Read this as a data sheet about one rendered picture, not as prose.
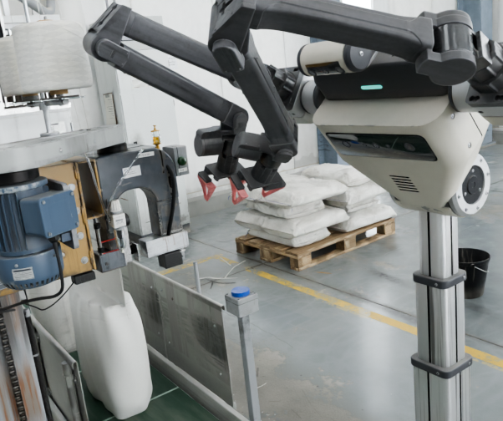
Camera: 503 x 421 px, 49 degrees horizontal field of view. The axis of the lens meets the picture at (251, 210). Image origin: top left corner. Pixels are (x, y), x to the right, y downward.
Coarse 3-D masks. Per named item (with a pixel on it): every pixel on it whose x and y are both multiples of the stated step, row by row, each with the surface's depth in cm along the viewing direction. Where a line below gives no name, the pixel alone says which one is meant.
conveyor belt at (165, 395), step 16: (80, 368) 235; (160, 384) 216; (96, 400) 209; (160, 400) 205; (176, 400) 204; (192, 400) 203; (96, 416) 199; (112, 416) 198; (144, 416) 196; (160, 416) 195; (176, 416) 194; (192, 416) 193; (208, 416) 192
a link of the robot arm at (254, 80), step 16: (224, 48) 89; (256, 48) 100; (224, 64) 93; (240, 64) 93; (256, 64) 99; (240, 80) 102; (256, 80) 102; (256, 96) 107; (272, 96) 108; (256, 112) 112; (272, 112) 112; (272, 128) 117; (288, 128) 118; (272, 144) 122; (288, 144) 121
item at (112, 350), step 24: (72, 288) 207; (96, 288) 201; (120, 288) 181; (72, 312) 207; (96, 312) 188; (120, 312) 188; (96, 336) 189; (120, 336) 187; (144, 336) 194; (96, 360) 194; (120, 360) 188; (144, 360) 194; (96, 384) 200; (120, 384) 190; (144, 384) 194; (120, 408) 192; (144, 408) 198
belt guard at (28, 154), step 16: (96, 128) 157; (112, 128) 156; (16, 144) 130; (32, 144) 125; (48, 144) 128; (64, 144) 134; (80, 144) 141; (96, 144) 148; (112, 144) 156; (0, 160) 119; (16, 160) 120; (32, 160) 123; (48, 160) 128
